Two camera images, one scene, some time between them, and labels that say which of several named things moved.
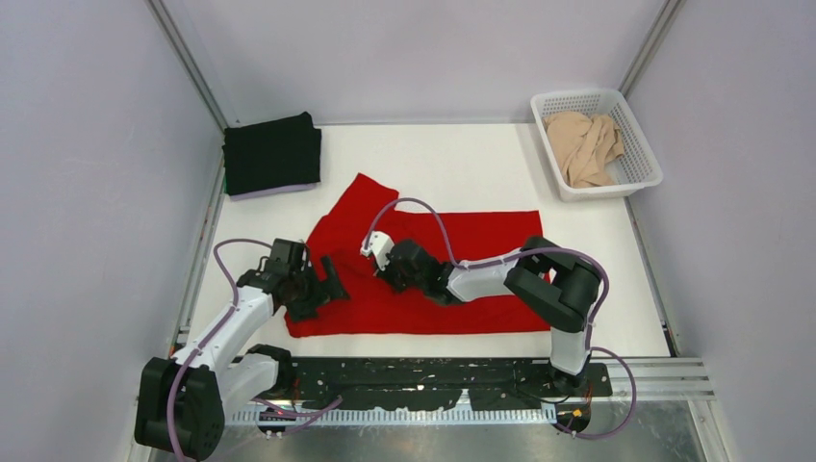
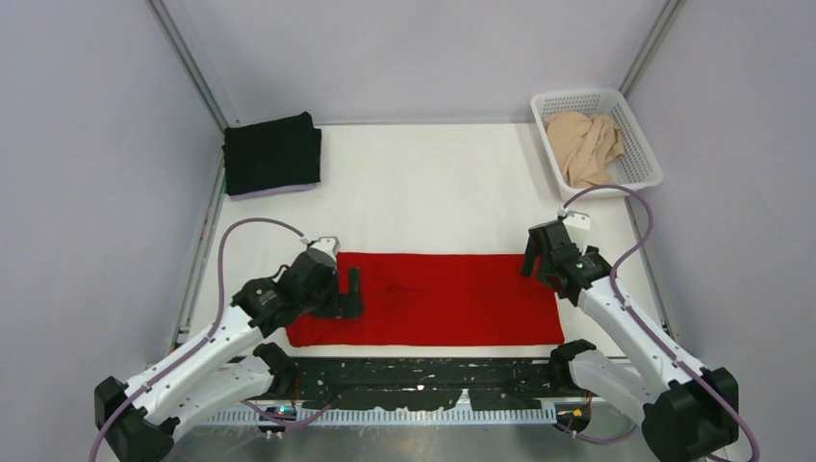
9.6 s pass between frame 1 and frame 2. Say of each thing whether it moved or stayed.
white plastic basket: stayed
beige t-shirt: stayed
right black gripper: moved
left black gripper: moved
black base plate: stayed
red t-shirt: moved
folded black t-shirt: stayed
